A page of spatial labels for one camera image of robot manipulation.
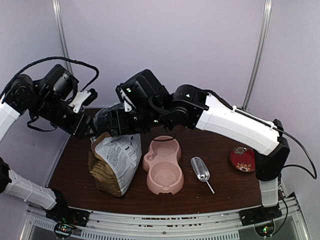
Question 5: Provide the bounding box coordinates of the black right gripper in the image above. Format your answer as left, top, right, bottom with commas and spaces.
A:
105, 103, 166, 136

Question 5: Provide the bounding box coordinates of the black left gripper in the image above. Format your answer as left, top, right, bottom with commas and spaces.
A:
32, 93, 97, 140

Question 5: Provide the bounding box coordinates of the brown pet food bag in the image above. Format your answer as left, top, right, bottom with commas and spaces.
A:
88, 102, 142, 197

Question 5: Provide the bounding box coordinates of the pink double pet bowl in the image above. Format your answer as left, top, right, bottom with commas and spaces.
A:
142, 135, 184, 195

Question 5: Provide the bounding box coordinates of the silver metal scoop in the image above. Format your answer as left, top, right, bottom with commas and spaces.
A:
190, 156, 215, 195

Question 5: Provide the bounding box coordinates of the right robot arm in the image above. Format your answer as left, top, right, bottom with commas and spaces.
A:
93, 84, 290, 221

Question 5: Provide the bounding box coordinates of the red floral saucer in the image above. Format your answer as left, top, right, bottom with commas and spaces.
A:
228, 146, 256, 173

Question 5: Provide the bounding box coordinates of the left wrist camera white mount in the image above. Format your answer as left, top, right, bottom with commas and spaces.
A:
68, 88, 98, 113

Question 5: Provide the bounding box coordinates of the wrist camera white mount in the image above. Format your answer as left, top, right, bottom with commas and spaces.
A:
68, 88, 98, 113
115, 85, 136, 112

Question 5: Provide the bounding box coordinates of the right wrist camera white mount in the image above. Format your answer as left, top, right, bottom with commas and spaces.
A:
115, 85, 136, 112

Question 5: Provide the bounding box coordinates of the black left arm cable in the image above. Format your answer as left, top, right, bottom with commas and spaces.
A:
0, 56, 100, 98

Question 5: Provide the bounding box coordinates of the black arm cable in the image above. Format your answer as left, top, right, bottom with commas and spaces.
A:
277, 127, 320, 180
0, 56, 100, 98

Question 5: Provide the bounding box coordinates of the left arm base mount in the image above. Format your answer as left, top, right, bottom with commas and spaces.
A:
44, 207, 90, 239

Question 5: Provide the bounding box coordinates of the left aluminium frame post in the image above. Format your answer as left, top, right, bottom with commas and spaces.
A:
52, 0, 69, 58

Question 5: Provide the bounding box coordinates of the aluminium frame post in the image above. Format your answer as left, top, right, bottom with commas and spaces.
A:
52, 0, 69, 58
242, 0, 273, 111

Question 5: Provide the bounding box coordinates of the front aluminium rail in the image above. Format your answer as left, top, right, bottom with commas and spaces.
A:
19, 208, 310, 240

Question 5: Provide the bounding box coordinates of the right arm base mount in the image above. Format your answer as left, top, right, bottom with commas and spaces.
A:
238, 205, 283, 238

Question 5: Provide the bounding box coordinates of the right aluminium frame post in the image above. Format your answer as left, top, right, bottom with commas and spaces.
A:
242, 0, 273, 111

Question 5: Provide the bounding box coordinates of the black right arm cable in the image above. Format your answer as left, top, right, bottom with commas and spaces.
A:
277, 127, 320, 180

